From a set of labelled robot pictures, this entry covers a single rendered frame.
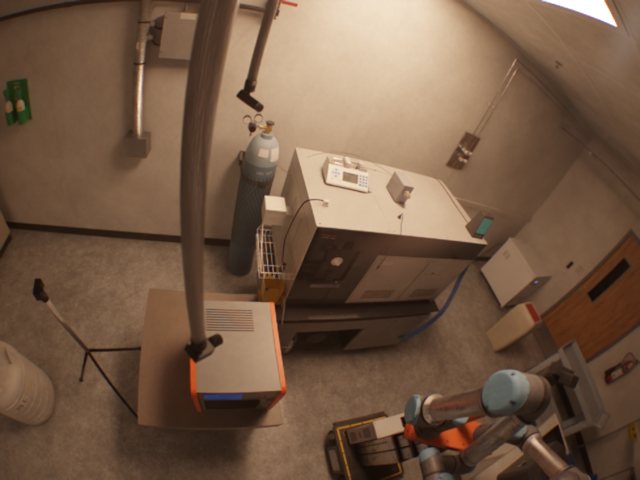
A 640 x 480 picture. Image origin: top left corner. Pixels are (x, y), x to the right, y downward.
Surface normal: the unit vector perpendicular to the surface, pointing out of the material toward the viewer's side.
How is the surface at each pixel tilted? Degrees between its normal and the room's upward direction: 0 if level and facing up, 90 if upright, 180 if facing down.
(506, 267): 90
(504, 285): 90
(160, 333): 0
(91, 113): 90
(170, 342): 0
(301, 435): 0
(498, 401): 83
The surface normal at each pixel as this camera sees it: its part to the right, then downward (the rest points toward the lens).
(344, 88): 0.20, 0.73
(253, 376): 0.31, -0.68
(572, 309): -0.93, -0.07
